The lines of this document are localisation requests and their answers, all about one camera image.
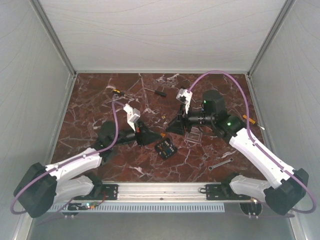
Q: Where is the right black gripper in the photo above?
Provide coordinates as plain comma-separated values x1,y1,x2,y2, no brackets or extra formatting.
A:
165,102,214,136

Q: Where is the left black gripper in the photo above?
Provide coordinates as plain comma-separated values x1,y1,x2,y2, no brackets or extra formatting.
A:
111,119,164,149

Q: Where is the clear fuse box cover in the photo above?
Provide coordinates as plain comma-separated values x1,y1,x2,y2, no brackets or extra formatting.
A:
184,126,203,144

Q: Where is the black fuse box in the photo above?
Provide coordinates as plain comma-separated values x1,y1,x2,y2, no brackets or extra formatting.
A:
154,137,178,160

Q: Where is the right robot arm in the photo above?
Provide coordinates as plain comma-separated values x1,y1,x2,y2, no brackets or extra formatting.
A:
166,88,309,216

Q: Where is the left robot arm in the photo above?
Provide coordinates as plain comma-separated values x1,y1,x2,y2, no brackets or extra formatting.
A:
13,120,162,218

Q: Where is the black screwdriver middle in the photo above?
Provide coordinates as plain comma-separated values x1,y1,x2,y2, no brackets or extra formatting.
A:
145,88,167,97

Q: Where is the silver wrench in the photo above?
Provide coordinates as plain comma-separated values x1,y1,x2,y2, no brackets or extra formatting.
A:
208,158,234,171

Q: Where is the yellow black screwdriver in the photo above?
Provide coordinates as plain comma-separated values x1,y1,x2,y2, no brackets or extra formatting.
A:
112,89,126,96

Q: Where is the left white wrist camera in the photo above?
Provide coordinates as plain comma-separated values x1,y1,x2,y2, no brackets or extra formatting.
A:
123,104,141,131

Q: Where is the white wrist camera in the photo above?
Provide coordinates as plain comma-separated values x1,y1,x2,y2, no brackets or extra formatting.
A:
123,104,141,131
176,88,193,104

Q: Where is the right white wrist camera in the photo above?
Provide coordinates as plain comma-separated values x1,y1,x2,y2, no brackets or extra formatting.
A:
176,88,193,104

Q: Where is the aluminium mounting rail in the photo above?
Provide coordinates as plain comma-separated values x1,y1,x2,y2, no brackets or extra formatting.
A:
54,181,276,201

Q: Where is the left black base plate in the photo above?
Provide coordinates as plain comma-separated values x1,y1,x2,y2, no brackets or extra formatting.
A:
74,184,119,201

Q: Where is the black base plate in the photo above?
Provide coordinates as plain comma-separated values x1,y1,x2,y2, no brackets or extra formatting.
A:
204,184,251,201
74,184,119,201

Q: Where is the orange handle screwdriver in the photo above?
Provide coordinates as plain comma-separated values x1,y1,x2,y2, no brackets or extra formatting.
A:
243,114,257,125

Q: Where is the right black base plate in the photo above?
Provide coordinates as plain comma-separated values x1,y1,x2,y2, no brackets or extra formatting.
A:
204,184,251,201

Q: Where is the slotted grey cable duct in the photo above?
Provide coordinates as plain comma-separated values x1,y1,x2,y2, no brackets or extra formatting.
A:
61,202,225,213

